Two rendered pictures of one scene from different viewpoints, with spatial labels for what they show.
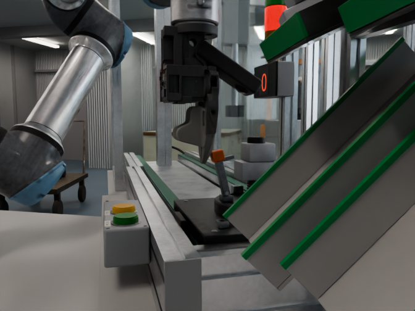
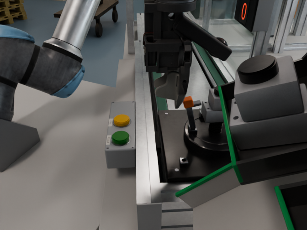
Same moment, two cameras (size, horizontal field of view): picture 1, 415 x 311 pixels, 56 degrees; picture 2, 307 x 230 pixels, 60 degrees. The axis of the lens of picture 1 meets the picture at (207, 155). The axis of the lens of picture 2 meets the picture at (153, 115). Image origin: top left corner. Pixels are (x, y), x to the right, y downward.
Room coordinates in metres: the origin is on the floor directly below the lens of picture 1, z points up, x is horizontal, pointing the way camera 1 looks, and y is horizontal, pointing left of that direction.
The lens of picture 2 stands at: (0.15, -0.04, 1.35)
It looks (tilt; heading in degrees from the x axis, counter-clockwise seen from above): 34 degrees down; 11
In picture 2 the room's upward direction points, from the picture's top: straight up
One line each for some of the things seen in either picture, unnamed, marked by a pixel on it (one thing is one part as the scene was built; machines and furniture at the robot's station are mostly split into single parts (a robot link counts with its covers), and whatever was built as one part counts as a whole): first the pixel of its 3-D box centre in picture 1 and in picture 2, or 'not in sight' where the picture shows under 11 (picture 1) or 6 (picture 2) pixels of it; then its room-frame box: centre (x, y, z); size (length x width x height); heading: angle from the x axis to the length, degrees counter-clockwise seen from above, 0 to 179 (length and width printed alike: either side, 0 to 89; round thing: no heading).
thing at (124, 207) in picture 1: (123, 210); (121, 121); (0.68, 0.15, 0.96); 0.04 x 0.04 x 0.02
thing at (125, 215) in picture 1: (125, 221); (120, 138); (0.61, 0.13, 0.96); 0.04 x 0.04 x 0.02
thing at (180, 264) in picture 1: (148, 210); (144, 98); (0.88, 0.14, 0.91); 0.89 x 0.06 x 0.11; 15
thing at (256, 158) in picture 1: (261, 157); (224, 103); (0.65, -0.09, 1.06); 0.08 x 0.04 x 0.07; 105
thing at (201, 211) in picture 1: (255, 215); (213, 139); (0.65, -0.08, 0.96); 0.24 x 0.24 x 0.02; 15
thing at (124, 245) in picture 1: (124, 228); (122, 131); (0.68, 0.15, 0.93); 0.21 x 0.07 x 0.06; 15
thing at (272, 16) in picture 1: (276, 20); not in sight; (0.86, -0.15, 1.33); 0.05 x 0.05 x 0.05
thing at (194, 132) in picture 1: (194, 135); (169, 91); (0.61, 0.02, 1.10); 0.06 x 0.03 x 0.09; 105
